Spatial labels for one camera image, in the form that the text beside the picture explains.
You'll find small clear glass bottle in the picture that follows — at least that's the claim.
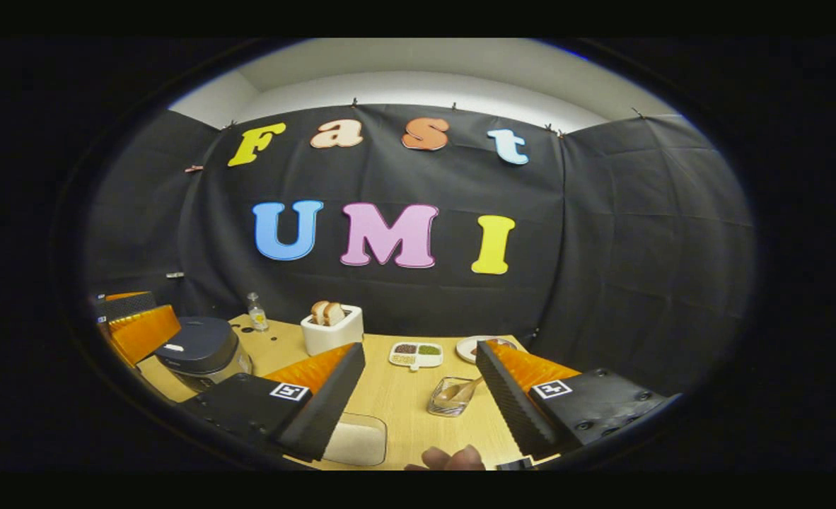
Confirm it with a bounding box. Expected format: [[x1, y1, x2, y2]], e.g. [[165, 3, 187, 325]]
[[247, 292, 270, 332]]

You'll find round white plate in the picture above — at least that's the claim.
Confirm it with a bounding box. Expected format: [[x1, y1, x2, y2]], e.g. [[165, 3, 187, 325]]
[[455, 335, 518, 365]]

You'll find clear tray of rice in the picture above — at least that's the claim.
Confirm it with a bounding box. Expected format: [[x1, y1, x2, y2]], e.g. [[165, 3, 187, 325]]
[[323, 412, 388, 467]]

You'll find dark grey rice cooker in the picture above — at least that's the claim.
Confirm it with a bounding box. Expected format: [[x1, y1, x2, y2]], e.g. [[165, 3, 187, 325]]
[[153, 316, 254, 393]]

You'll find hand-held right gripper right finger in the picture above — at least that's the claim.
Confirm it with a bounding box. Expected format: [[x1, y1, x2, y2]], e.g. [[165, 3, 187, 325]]
[[475, 339, 673, 460]]

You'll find white divided grain dish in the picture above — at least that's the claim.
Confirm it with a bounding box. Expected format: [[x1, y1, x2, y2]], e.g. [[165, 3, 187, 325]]
[[388, 341, 444, 372]]

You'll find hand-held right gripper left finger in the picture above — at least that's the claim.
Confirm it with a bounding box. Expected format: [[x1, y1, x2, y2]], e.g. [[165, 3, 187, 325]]
[[181, 342, 366, 464]]

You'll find wooden spoon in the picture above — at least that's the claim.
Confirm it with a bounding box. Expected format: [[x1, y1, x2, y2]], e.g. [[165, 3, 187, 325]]
[[436, 378, 484, 404]]

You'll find clear glass chopstick holder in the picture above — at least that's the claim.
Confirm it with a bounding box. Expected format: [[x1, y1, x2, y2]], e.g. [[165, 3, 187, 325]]
[[427, 376, 479, 418]]

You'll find white toaster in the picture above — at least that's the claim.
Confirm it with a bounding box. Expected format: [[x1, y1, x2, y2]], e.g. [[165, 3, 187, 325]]
[[300, 304, 364, 356]]

